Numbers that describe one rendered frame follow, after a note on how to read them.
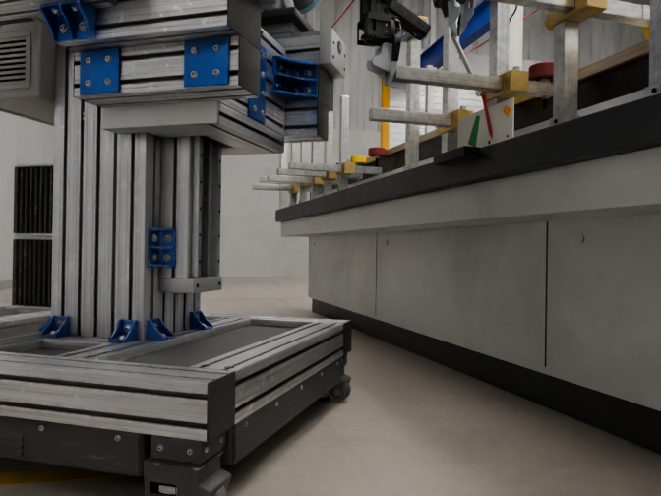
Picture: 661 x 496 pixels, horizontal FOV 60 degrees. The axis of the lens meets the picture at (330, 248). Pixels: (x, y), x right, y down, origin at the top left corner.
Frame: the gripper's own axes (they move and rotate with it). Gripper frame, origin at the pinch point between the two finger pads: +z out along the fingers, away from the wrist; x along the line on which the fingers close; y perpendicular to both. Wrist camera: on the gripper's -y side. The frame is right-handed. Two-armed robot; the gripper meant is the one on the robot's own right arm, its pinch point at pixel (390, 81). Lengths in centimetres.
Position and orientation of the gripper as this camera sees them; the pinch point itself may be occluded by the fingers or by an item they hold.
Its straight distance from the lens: 139.0
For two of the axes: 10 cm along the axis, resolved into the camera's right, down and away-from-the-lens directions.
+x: 2.9, 0.0, -9.6
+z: -0.2, 10.0, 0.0
